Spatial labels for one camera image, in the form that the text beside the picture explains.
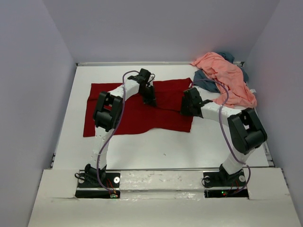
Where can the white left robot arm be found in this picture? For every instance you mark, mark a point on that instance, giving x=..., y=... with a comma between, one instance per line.
x=108, y=114

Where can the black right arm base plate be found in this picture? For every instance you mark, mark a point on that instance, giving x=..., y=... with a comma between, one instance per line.
x=234, y=187

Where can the aluminium front table rail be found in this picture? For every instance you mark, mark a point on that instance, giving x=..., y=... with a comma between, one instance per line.
x=208, y=169

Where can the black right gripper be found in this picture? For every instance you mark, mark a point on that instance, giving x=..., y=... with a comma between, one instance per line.
x=183, y=109

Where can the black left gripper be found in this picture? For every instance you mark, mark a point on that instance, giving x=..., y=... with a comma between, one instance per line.
x=150, y=100

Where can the teal blue t shirt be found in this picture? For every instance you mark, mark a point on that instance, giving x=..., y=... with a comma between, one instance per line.
x=210, y=85

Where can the red t shirt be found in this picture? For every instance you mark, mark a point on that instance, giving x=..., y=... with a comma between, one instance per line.
x=139, y=117

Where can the aluminium back table rail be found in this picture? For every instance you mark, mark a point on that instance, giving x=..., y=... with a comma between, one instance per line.
x=133, y=63

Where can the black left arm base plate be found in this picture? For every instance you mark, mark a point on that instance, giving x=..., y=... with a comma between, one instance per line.
x=88, y=188

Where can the aluminium table rail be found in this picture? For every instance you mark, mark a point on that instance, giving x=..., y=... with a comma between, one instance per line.
x=261, y=157
x=133, y=63
x=208, y=169

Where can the aluminium right table rail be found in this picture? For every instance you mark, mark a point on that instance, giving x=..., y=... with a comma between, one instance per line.
x=261, y=157

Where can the pink t shirt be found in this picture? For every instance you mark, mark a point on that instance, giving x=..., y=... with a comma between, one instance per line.
x=228, y=78

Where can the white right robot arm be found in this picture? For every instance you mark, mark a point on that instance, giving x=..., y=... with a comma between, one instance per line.
x=246, y=131

